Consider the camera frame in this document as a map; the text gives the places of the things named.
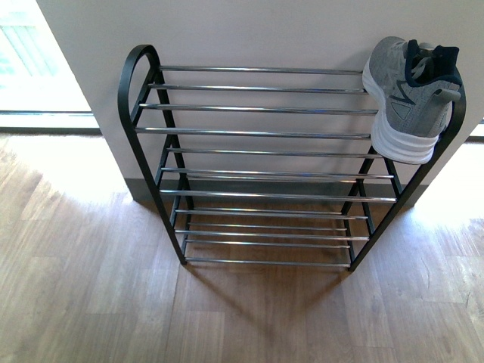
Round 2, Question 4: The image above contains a grey sneaker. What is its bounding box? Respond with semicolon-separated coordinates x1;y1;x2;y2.
362;36;463;165

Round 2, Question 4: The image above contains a black metal shoe rack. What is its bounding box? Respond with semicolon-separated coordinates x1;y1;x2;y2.
117;45;466;271

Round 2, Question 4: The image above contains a dark window frame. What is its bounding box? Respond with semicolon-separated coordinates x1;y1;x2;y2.
1;110;101;135

